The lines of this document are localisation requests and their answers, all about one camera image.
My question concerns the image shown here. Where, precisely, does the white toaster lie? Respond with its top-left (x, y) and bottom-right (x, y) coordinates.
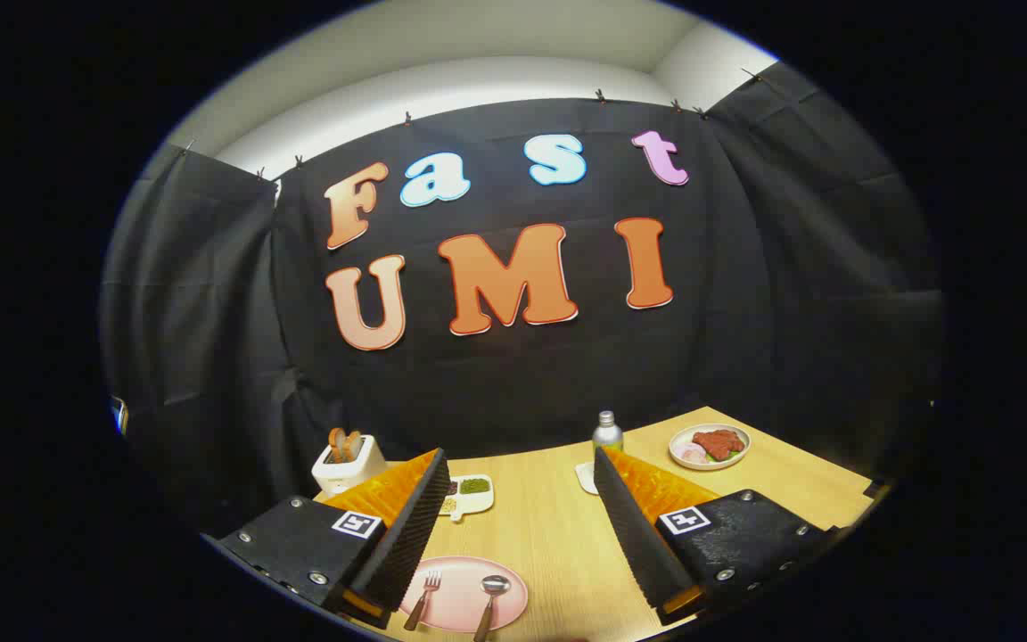
top-left (311, 434), bottom-right (389, 498)

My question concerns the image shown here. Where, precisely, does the white round food plate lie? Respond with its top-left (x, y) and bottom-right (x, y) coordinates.
top-left (669, 423), bottom-right (752, 472)

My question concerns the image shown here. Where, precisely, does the wooden handled metal spoon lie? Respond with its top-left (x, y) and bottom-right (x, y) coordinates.
top-left (473, 575), bottom-right (512, 642)

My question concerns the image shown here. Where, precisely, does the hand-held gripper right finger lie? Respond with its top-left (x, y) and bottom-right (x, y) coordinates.
top-left (592, 446), bottom-right (840, 627)

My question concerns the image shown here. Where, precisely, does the pink round plate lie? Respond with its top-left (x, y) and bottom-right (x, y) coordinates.
top-left (399, 556), bottom-right (530, 634)

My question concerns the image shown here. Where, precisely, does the green label soda bottle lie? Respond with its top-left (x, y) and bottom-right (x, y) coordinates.
top-left (592, 410), bottom-right (624, 453)

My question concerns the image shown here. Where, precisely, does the white divided dish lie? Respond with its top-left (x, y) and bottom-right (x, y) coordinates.
top-left (438, 474), bottom-right (495, 523)

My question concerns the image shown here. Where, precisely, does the wooden handled metal fork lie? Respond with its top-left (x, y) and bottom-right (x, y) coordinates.
top-left (403, 571), bottom-right (442, 632)

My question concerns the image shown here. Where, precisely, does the brown meat piece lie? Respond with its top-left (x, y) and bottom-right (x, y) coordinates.
top-left (693, 429), bottom-right (745, 462)

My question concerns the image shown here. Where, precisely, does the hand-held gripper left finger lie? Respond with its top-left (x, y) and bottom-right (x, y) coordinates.
top-left (215, 448), bottom-right (452, 630)

